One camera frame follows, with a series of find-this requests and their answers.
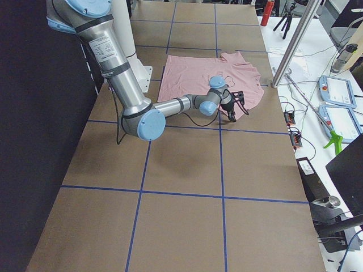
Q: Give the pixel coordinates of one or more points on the clear plastic bag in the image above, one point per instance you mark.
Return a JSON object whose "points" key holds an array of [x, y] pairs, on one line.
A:
{"points": [[298, 68]]}

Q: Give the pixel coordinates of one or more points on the aluminium frame post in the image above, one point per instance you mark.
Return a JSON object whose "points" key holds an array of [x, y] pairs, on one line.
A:
{"points": [[308, 15]]}

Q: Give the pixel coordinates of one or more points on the near blue teach pendant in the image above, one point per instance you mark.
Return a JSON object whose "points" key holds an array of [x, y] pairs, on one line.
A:
{"points": [[342, 121]]}

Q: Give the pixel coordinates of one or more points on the black tripod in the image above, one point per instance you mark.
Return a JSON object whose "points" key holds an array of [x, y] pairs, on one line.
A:
{"points": [[286, 20]]}

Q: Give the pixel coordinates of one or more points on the red cylinder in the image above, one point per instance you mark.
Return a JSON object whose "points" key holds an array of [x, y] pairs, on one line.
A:
{"points": [[267, 12]]}

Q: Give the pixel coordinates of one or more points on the orange terminal connector block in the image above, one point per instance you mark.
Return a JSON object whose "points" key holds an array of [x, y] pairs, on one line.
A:
{"points": [[294, 132]]}

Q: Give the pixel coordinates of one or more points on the far blue teach pendant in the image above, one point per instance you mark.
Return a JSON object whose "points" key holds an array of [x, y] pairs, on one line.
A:
{"points": [[337, 91]]}

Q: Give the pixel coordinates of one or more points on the black power adapter box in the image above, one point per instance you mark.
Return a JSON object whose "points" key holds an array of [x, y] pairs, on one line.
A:
{"points": [[312, 184]]}

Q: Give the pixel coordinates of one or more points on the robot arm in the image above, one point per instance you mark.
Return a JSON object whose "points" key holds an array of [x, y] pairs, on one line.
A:
{"points": [[105, 27]]}

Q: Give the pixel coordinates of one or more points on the reacher grabber tool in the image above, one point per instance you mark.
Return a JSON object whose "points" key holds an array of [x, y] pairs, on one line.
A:
{"points": [[335, 139]]}

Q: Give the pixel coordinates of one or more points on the black monitor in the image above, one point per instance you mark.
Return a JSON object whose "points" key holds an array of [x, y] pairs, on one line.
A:
{"points": [[345, 171]]}

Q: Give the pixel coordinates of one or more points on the blue teach pendant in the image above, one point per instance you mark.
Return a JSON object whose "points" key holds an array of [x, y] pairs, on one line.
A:
{"points": [[337, 91], [342, 121]]}

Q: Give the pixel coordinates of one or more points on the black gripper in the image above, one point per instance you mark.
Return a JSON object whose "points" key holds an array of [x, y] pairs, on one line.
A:
{"points": [[227, 107]]}

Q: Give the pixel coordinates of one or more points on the pink Snoopy t-shirt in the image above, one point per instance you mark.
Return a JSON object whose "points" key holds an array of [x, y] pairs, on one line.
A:
{"points": [[186, 81]]}

